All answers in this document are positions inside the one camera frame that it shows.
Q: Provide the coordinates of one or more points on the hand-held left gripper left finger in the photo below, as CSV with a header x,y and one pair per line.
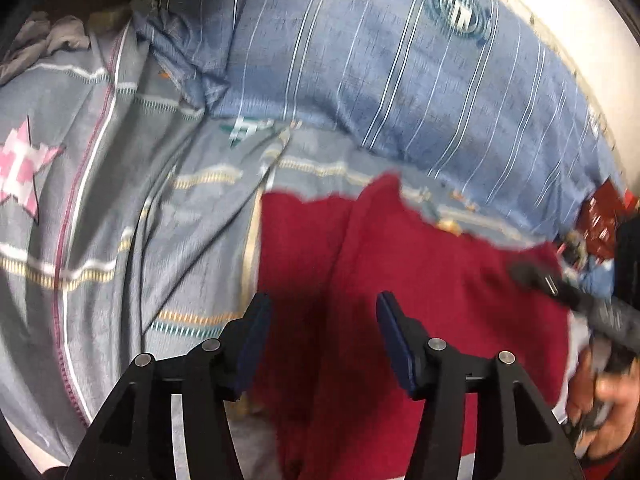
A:
x,y
252,345

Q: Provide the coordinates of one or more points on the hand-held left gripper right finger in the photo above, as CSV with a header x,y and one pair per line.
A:
x,y
397,345

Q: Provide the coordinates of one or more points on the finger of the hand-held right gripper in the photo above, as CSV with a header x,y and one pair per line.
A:
x,y
535,275

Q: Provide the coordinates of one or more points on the dark red garment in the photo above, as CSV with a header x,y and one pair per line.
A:
x,y
400,260

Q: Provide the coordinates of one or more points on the person's right hand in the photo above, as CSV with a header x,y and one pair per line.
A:
x,y
607,400

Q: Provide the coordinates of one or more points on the red plastic bag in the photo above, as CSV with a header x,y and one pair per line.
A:
x,y
600,215

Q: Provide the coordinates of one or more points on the grey star-print bed sheet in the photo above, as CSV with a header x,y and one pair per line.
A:
x,y
125,210

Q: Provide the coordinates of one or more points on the grey crumpled cloth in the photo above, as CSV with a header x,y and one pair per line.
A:
x,y
45,40

